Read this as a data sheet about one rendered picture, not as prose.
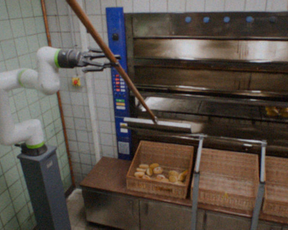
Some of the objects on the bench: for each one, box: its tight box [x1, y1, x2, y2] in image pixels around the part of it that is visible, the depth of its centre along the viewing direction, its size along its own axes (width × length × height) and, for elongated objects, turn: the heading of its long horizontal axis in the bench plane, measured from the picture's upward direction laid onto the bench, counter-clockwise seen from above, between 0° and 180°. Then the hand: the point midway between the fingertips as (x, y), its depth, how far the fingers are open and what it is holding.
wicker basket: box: [126, 141, 194, 199], centre depth 257 cm, size 49×56×28 cm
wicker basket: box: [260, 156, 288, 220], centre depth 223 cm, size 49×56×28 cm
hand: (113, 60), depth 122 cm, fingers closed on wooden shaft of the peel, 3 cm apart
